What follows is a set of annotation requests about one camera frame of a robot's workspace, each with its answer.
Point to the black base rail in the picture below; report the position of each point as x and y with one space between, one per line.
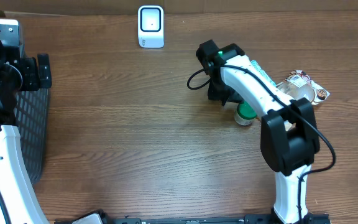
99 216

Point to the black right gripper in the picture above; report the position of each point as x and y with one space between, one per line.
215 95

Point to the beige PanTree snack bag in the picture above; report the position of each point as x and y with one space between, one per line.
300 85

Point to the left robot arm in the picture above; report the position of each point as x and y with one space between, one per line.
18 72

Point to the white barcode scanner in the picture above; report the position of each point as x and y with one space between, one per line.
151 26

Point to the green lid jar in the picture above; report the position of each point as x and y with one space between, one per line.
244 114

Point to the grey plastic shopping basket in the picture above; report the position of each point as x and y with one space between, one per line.
31 114

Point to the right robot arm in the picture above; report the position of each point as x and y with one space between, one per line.
289 138

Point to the teal wet wipes pack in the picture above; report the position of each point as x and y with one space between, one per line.
255 64

